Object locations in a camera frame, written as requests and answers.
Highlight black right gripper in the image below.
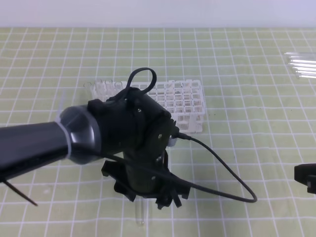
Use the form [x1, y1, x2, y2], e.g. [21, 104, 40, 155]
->
[294, 163, 316, 194]

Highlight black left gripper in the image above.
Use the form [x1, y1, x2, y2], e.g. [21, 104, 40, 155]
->
[87, 87, 190, 210]

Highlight clear glass test tube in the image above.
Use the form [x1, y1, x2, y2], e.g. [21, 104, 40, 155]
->
[135, 197, 145, 227]

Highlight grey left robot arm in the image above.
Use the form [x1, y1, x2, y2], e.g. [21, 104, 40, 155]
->
[0, 87, 190, 208]

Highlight green checkered tablecloth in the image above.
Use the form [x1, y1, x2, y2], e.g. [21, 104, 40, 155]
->
[0, 28, 316, 237]

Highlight white plastic test tube rack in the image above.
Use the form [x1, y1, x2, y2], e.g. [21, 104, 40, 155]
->
[89, 79, 206, 134]

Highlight clear tubes in rack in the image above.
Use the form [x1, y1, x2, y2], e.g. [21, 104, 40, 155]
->
[83, 79, 126, 102]

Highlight clear glass tube pile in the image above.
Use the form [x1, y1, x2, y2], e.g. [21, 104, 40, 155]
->
[284, 52, 316, 79]

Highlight black left camera cable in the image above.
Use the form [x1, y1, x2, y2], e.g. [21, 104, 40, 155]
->
[74, 67, 258, 203]

